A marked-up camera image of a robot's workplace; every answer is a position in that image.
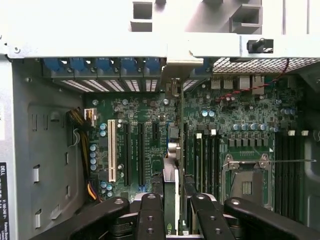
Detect open grey PC case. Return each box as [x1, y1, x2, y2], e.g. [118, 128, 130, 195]
[0, 32, 320, 240]

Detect green motherboard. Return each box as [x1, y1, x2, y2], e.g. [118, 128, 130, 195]
[83, 74, 307, 221]

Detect black RAM slot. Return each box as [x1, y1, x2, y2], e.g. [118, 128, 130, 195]
[215, 129, 221, 196]
[274, 131, 282, 213]
[296, 129, 305, 221]
[203, 129, 210, 195]
[281, 131, 290, 216]
[209, 128, 216, 195]
[289, 129, 297, 218]

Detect white expansion slot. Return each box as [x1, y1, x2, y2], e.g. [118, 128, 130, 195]
[107, 119, 118, 183]

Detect perforated slot cover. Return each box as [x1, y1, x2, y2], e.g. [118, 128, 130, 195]
[142, 78, 159, 93]
[181, 78, 200, 92]
[123, 78, 142, 93]
[81, 78, 111, 93]
[102, 78, 127, 93]
[52, 77, 86, 94]

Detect CPU socket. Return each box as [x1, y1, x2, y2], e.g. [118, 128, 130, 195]
[222, 164, 275, 211]

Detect grey parts rack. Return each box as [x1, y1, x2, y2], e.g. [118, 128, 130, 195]
[128, 0, 263, 35]

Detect silver power supply unit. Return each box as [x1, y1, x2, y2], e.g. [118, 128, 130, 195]
[0, 53, 16, 240]

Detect red black twisted wire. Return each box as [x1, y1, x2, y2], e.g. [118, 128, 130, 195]
[214, 57, 291, 104]

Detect silver rear port block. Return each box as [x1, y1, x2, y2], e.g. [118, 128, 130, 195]
[223, 76, 234, 90]
[251, 74, 266, 95]
[211, 76, 222, 90]
[238, 76, 251, 91]

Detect white power connector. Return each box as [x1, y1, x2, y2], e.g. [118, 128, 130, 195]
[84, 107, 98, 128]

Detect black case switch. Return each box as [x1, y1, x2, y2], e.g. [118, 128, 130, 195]
[246, 37, 275, 55]

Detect blue expansion slot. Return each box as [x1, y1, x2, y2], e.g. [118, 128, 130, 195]
[165, 121, 170, 152]

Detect thin locking lever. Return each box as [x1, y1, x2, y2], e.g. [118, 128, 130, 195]
[269, 159, 317, 164]

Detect metal socket cover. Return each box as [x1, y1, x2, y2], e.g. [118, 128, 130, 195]
[223, 153, 273, 169]

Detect yellow black power cable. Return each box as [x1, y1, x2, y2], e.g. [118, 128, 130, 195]
[65, 107, 102, 202]

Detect long black expansion slot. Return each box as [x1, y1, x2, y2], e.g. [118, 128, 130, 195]
[137, 122, 146, 193]
[122, 122, 132, 187]
[183, 121, 189, 176]

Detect blue card retainer clip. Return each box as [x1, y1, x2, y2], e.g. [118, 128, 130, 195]
[144, 57, 162, 73]
[69, 57, 88, 73]
[96, 57, 115, 73]
[194, 58, 212, 76]
[121, 57, 138, 73]
[42, 57, 62, 75]

